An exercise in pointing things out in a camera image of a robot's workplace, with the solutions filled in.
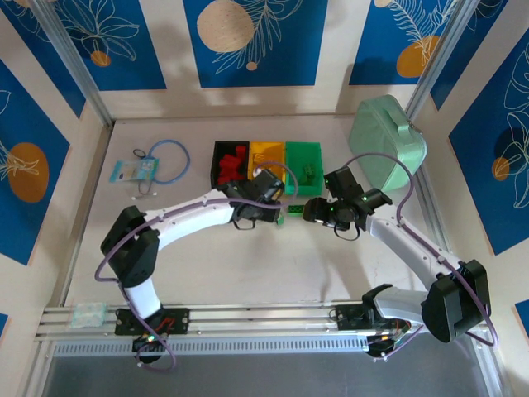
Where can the yellow plastic bin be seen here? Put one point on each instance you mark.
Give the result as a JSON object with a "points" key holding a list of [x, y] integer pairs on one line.
{"points": [[270, 149]]}

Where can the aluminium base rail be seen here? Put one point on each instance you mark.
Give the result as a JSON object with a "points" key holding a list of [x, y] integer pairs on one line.
{"points": [[268, 320]]}

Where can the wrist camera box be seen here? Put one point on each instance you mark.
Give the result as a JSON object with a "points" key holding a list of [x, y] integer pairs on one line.
{"points": [[266, 180], [343, 182]]}

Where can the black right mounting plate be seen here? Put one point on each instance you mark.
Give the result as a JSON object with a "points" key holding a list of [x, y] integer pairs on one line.
{"points": [[349, 318]]}

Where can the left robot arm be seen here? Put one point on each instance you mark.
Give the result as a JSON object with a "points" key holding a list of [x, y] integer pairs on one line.
{"points": [[186, 215]]}

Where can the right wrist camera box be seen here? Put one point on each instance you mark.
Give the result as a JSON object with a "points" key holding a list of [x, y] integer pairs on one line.
{"points": [[343, 182]]}

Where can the yellow long lego brick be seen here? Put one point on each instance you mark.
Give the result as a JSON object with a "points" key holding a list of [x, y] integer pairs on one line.
{"points": [[259, 157]]}

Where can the aluminium frame post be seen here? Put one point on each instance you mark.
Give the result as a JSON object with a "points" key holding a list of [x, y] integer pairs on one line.
{"points": [[78, 70], [434, 70]]}

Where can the black plastic bin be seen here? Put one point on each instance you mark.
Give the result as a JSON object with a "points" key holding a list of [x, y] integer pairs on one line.
{"points": [[214, 165]]}

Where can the mint green zipper case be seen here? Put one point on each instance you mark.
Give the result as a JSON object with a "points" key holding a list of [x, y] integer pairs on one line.
{"points": [[384, 136]]}

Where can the light blue wipes packet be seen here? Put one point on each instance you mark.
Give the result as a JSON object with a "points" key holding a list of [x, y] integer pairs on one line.
{"points": [[134, 170]]}

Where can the white cotton swab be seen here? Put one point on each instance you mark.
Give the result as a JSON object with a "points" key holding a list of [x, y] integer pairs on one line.
{"points": [[144, 196]]}

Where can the green small lego brick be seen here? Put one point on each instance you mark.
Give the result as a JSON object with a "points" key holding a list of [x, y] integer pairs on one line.
{"points": [[281, 221]]}

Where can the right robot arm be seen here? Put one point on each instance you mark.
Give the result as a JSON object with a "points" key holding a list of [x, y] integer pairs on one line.
{"points": [[405, 244]]}

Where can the red small lego brick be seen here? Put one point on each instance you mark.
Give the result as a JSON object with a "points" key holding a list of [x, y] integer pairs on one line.
{"points": [[241, 164]]}

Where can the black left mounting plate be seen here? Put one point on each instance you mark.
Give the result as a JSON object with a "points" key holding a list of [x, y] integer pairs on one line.
{"points": [[182, 322]]}

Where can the black mounting plate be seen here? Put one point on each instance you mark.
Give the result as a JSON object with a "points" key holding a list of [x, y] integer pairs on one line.
{"points": [[182, 322], [349, 318]]}

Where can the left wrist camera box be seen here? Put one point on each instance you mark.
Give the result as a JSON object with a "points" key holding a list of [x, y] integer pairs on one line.
{"points": [[266, 180]]}

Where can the green plastic bin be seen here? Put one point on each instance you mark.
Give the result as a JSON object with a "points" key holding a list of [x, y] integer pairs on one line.
{"points": [[316, 157]]}

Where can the blue floral wall panel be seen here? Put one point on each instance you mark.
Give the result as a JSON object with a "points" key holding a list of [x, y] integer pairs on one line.
{"points": [[25, 223], [289, 62], [487, 215], [456, 62], [45, 49], [124, 70], [372, 62]]}

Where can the clear plastic packet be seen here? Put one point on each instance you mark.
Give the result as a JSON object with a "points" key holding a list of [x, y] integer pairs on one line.
{"points": [[87, 315]]}

